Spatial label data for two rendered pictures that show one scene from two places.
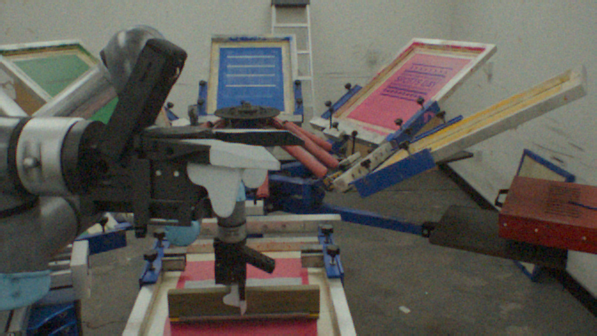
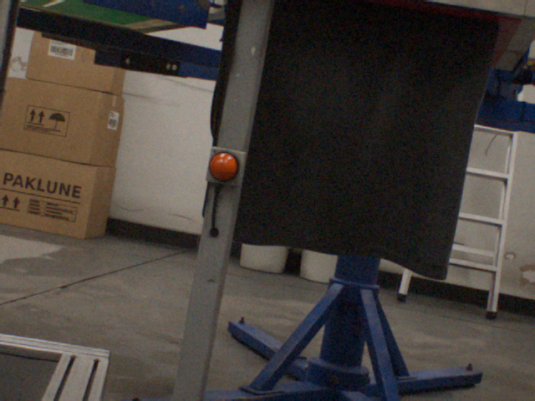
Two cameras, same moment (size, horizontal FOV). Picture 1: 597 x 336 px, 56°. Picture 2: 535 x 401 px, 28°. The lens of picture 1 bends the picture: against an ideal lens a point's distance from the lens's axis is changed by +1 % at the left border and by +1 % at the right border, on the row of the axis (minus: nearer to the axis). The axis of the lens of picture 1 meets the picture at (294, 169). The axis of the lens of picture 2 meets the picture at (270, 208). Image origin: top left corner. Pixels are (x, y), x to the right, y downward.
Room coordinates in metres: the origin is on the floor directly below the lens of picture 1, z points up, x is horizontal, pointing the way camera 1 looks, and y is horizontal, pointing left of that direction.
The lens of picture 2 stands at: (-0.70, -0.14, 0.68)
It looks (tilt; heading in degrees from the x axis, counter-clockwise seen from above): 3 degrees down; 11
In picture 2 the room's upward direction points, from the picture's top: 10 degrees clockwise
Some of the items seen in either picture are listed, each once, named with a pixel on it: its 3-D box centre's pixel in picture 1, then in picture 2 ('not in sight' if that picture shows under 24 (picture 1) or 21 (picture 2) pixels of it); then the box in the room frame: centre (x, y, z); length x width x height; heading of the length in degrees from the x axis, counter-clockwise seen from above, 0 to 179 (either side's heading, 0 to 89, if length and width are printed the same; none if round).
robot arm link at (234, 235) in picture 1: (232, 231); not in sight; (1.31, 0.16, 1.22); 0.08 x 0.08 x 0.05
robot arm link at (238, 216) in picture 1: (229, 202); not in sight; (1.31, 0.17, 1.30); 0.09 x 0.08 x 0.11; 93
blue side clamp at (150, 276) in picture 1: (157, 265); not in sight; (1.60, 0.44, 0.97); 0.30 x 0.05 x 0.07; 3
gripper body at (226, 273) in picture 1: (231, 259); not in sight; (1.31, 0.16, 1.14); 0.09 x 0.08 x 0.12; 93
